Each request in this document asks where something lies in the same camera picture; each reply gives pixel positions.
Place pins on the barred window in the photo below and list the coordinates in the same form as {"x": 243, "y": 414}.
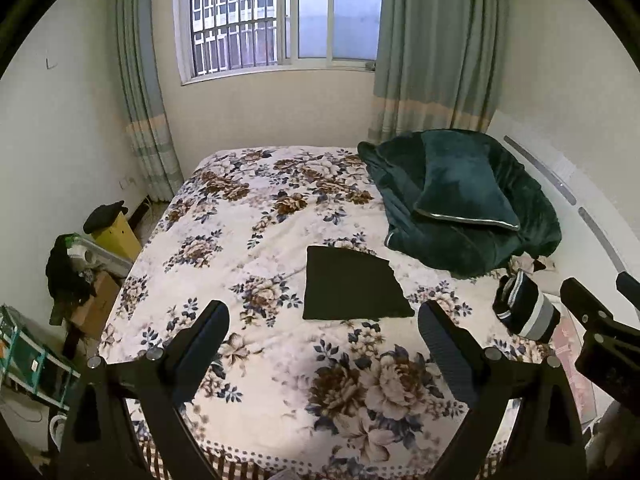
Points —
{"x": 235, "y": 20}

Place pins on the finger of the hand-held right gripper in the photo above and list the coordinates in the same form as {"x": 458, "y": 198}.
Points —
{"x": 630, "y": 287}
{"x": 582, "y": 299}

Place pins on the white plastic container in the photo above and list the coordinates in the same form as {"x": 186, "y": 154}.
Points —
{"x": 107, "y": 257}

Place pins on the dark striped sweater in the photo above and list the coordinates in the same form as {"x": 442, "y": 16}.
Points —
{"x": 350, "y": 285}

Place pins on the cardboard box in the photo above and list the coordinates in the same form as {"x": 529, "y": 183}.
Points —
{"x": 97, "y": 305}

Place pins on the dark green plush pillow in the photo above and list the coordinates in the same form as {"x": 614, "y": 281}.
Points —
{"x": 460, "y": 185}

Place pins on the beige folded cloth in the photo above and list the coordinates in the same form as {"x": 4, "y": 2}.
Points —
{"x": 525, "y": 262}

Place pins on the green curtain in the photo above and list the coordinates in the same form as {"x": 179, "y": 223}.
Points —
{"x": 145, "y": 85}
{"x": 435, "y": 45}

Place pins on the floral bed blanket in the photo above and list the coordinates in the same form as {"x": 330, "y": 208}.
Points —
{"x": 280, "y": 200}

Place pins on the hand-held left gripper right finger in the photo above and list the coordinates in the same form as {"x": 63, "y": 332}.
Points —
{"x": 446, "y": 346}

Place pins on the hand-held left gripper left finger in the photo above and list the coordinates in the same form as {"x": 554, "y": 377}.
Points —
{"x": 199, "y": 356}

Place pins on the dark green plush blanket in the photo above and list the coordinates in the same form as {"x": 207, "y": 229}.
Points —
{"x": 400, "y": 180}

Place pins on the yellow box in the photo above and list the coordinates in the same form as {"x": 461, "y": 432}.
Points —
{"x": 122, "y": 240}

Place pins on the folded black grey striped cloth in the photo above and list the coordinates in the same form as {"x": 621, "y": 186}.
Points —
{"x": 530, "y": 310}

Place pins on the white headboard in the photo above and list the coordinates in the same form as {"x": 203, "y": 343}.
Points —
{"x": 571, "y": 245}

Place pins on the pink floral bed sheet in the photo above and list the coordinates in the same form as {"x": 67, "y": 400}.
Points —
{"x": 564, "y": 332}

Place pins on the green storage rack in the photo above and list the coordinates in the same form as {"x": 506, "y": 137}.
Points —
{"x": 25, "y": 355}

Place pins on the black cap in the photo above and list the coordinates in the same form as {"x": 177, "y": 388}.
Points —
{"x": 102, "y": 216}

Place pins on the wall socket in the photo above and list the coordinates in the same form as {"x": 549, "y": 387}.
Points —
{"x": 129, "y": 182}

